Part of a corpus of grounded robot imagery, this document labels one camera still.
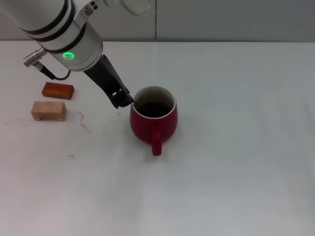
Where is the black cable with metal plug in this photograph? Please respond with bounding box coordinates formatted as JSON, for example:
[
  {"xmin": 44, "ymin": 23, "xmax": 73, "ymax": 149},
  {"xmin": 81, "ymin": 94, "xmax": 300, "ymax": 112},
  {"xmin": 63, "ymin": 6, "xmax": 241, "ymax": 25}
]
[{"xmin": 23, "ymin": 48, "xmax": 71, "ymax": 81}]

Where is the light wooden block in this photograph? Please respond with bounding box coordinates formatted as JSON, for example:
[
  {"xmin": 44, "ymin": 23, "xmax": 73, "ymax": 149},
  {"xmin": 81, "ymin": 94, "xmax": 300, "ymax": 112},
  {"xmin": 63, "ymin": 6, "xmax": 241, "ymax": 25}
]
[{"xmin": 31, "ymin": 101, "xmax": 67, "ymax": 122}]

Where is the red-brown wooden block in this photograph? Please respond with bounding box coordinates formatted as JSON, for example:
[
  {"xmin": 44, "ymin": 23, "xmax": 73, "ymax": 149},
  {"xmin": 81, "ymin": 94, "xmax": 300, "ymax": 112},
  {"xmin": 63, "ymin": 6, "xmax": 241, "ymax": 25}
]
[{"xmin": 41, "ymin": 82, "xmax": 75, "ymax": 100}]

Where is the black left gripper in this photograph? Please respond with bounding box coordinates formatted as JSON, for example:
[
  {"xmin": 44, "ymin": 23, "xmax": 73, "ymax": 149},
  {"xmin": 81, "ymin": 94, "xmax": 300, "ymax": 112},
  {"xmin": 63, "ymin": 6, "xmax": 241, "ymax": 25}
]
[{"xmin": 83, "ymin": 54, "xmax": 135, "ymax": 109}]

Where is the red ceramic cup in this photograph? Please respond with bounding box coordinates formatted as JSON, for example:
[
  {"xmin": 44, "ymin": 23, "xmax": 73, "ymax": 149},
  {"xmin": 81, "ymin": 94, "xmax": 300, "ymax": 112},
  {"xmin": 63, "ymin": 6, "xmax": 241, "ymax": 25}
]
[{"xmin": 129, "ymin": 86, "xmax": 178, "ymax": 156}]

